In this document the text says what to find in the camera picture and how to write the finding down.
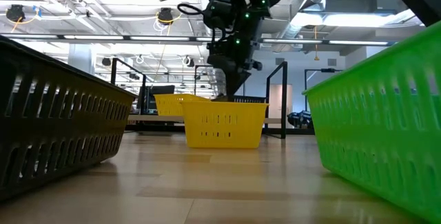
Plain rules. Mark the pale room door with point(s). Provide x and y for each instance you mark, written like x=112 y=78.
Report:
x=275 y=103

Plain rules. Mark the yellow slotted plastic basket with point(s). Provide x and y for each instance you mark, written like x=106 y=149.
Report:
x=169 y=105
x=255 y=127

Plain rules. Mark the black bag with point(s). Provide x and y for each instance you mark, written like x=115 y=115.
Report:
x=299 y=119

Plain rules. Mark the black metal shelf end frame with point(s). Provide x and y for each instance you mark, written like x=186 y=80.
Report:
x=113 y=70
x=284 y=96

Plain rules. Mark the black slotted plastic basket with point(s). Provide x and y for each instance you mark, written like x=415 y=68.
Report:
x=251 y=99
x=69 y=122

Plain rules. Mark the green slotted plastic basket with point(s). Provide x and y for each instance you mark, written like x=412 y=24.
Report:
x=361 y=138

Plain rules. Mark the white building column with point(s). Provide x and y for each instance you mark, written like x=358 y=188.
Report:
x=81 y=62

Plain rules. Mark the black background metal frame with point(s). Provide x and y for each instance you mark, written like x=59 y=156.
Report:
x=327 y=70

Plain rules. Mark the grey wall vent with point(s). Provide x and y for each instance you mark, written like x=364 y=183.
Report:
x=279 y=61
x=331 y=62

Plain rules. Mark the wooden shelf board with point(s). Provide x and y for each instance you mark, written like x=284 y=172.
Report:
x=155 y=118

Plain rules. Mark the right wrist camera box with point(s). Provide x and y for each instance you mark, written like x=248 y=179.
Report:
x=217 y=12

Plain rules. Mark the long ceiling strip light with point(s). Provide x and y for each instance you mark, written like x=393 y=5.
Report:
x=293 y=41
x=93 y=37
x=31 y=37
x=158 y=38
x=203 y=39
x=358 y=42

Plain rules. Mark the bright ceiling light panel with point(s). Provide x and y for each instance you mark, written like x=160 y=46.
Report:
x=344 y=20

